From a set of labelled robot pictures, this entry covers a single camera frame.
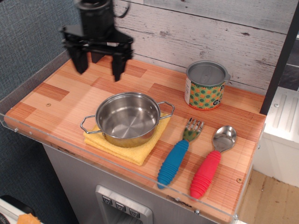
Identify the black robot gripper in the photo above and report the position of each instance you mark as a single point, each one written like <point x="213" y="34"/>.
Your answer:
<point x="97" y="33"/>

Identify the small stainless steel pot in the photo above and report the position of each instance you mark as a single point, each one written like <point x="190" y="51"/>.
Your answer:
<point x="127" y="119"/>

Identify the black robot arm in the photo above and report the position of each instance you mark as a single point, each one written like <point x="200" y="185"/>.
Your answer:
<point x="93" y="3"/>

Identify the folded yellow cloth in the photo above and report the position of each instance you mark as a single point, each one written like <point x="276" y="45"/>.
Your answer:
<point x="135" y="155"/>

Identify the clear acrylic table guard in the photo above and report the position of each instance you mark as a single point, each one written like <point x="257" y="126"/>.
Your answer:
<point x="34" y="55"/>

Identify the patterned can with grey lid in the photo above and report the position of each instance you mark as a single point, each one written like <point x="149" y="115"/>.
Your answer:
<point x="205" y="83"/>

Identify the grey toy fridge cabinet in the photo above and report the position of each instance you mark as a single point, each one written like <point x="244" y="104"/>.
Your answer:
<point x="79" y="180"/>

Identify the silver dispenser button panel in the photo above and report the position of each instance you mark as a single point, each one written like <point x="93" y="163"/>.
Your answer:
<point x="118" y="209"/>

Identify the orange and black object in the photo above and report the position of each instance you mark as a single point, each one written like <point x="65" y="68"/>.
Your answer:
<point x="13" y="211"/>

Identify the white toy sink unit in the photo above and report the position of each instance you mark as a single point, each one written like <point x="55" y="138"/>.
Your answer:
<point x="277" y="154"/>

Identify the dark vertical post left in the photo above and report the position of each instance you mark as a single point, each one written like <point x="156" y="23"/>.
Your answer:
<point x="95" y="57"/>

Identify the dark vertical post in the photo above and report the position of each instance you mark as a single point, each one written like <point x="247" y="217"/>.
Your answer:
<point x="95" y="57"/>
<point x="281" y="63"/>

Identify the fork with blue handle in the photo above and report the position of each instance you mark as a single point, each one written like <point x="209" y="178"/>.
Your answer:
<point x="171" y="164"/>

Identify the spoon with red handle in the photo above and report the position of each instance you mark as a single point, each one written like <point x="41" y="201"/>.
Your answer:
<point x="223" y="140"/>

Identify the dark vertical post right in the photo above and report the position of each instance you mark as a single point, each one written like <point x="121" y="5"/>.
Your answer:
<point x="281" y="63"/>

